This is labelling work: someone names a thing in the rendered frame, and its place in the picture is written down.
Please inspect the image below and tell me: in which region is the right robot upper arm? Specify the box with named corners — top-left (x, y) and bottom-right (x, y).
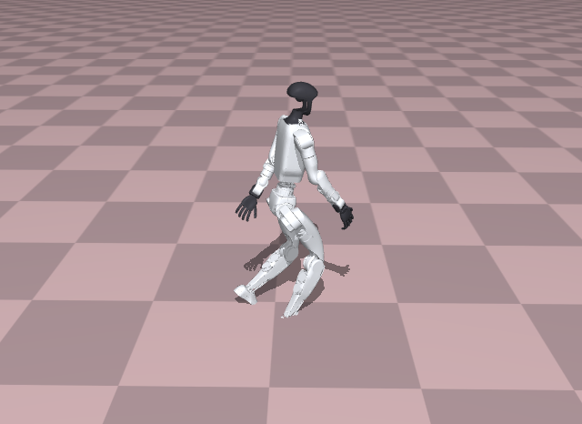
top-left (293, 129), bottom-right (323, 185)

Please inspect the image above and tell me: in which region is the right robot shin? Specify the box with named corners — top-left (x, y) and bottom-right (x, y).
top-left (284, 258), bottom-right (325, 318)

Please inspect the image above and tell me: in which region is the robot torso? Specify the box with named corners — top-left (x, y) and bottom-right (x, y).
top-left (269, 116), bottom-right (311, 219)

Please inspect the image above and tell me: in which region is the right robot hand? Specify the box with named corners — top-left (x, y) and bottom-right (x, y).
top-left (333, 203), bottom-right (354, 229)

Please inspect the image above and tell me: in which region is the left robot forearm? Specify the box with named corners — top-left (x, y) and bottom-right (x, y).
top-left (252, 159), bottom-right (274, 196)

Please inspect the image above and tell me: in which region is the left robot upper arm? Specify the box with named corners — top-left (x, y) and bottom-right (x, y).
top-left (268, 115), bottom-right (285, 164)

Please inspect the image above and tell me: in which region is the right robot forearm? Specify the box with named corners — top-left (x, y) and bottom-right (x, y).
top-left (316, 171), bottom-right (345, 210)

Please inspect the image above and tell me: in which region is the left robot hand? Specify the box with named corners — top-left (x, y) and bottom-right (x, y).
top-left (236, 184), bottom-right (264, 222)

